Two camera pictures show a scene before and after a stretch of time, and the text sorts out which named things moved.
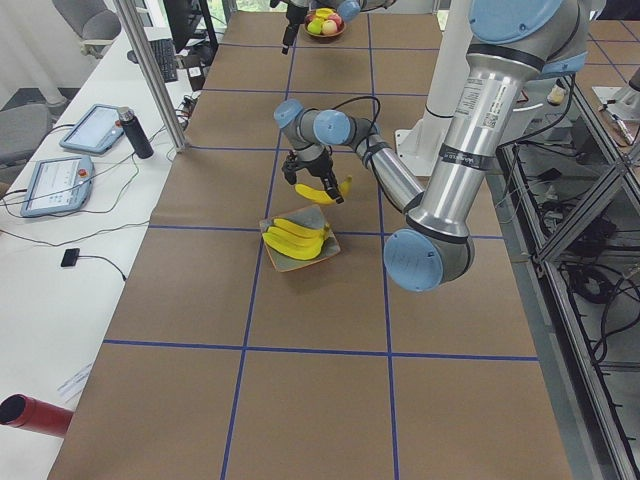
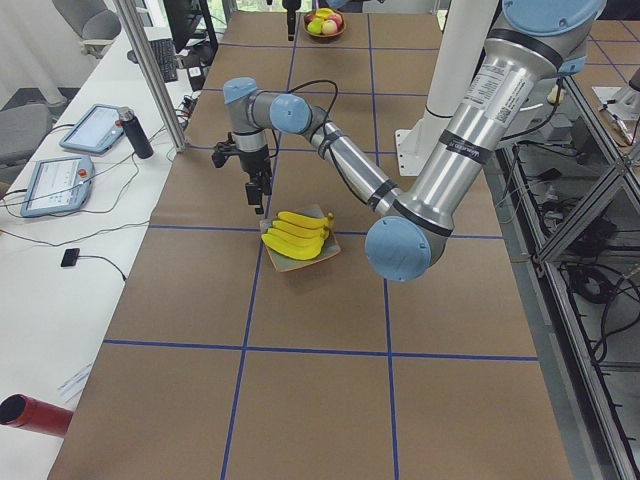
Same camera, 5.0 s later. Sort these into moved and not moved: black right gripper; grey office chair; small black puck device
Moved: black right gripper
Not moved: grey office chair; small black puck device
